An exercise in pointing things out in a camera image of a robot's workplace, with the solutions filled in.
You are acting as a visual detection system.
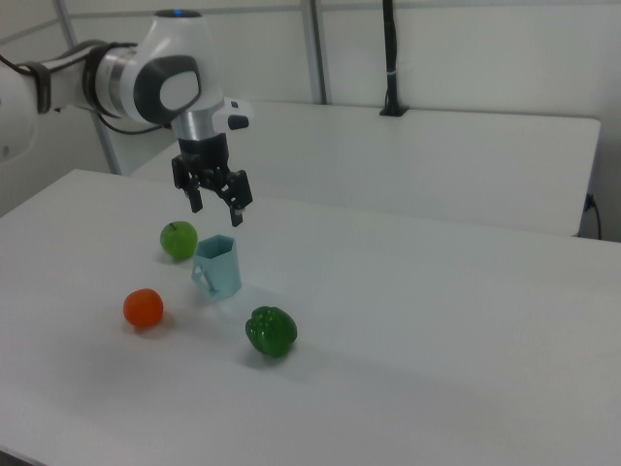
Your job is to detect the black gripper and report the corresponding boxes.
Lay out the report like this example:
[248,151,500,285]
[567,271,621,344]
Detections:
[170,132,255,229]

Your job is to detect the light blue faceted mug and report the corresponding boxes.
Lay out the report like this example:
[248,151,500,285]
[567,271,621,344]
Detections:
[191,234,243,302]

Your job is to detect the green apple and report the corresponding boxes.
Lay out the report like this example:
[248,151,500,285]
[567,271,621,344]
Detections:
[159,220,200,262]

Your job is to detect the orange fruit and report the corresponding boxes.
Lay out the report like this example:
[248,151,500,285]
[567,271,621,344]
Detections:
[122,287,165,330]

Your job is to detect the green bell pepper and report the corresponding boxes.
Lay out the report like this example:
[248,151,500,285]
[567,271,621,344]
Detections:
[245,305,300,360]

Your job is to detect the white side table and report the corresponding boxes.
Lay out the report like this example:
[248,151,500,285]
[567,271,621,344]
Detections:
[129,100,603,239]

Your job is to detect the aluminium partition post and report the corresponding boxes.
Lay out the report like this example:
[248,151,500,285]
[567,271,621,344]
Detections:
[309,0,330,106]
[53,0,123,175]

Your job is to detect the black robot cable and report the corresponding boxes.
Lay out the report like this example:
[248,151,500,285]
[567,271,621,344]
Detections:
[0,41,174,137]

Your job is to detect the black camera pole with clamp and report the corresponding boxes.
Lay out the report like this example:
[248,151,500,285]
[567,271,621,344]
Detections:
[378,0,409,118]

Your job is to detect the black hanging cable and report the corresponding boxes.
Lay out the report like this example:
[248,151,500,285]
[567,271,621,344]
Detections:
[583,192,604,241]

